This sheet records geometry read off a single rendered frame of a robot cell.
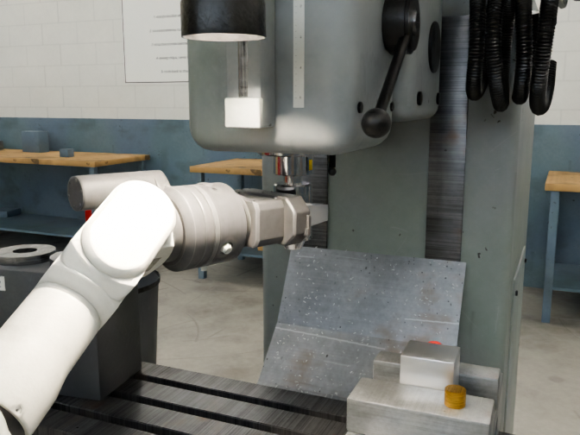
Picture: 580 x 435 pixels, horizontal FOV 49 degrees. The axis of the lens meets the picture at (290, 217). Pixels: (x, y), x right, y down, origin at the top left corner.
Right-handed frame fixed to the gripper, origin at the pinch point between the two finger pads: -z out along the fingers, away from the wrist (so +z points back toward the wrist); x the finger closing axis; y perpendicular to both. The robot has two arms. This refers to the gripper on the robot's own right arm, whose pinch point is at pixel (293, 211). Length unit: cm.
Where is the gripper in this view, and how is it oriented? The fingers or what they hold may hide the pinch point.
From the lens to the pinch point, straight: 77.3
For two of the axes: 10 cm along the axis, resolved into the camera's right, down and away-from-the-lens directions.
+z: -7.2, 1.1, -6.8
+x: -6.9, -1.3, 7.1
